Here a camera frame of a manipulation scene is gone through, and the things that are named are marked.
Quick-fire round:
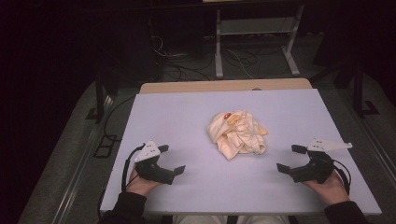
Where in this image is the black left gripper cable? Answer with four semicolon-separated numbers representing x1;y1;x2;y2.
120;143;147;192

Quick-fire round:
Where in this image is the black metal stand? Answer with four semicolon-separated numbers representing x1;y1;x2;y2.
85;77;119;159
334;60;380;119

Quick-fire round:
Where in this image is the cream baby garment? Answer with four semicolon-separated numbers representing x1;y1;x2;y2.
205;109;269;161

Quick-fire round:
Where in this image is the aluminium floor rail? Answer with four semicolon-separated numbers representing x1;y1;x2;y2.
50;92;114;224
349;104;396;183

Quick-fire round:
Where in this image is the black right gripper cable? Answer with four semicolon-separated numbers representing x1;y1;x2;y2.
332;159;353;196

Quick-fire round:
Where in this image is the person's left hand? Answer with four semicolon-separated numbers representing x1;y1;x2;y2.
125;167;163;198

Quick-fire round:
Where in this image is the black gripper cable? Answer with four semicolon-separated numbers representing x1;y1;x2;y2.
332;159;353;196
120;143;147;192

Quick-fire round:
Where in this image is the light wooden table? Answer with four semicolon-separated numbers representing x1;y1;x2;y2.
139;77;313;94

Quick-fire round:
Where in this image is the person's right hand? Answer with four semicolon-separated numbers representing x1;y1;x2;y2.
303;170;350;206

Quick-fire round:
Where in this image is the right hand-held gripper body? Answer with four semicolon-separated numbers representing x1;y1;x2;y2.
290;137;354;185

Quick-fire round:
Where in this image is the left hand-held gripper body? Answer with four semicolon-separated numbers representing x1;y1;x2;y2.
134;140;176;186

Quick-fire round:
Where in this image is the white metal stand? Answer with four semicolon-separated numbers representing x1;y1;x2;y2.
214;4;305;79

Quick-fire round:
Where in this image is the tangle of floor cables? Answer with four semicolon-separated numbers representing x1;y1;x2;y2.
148;34;260;82

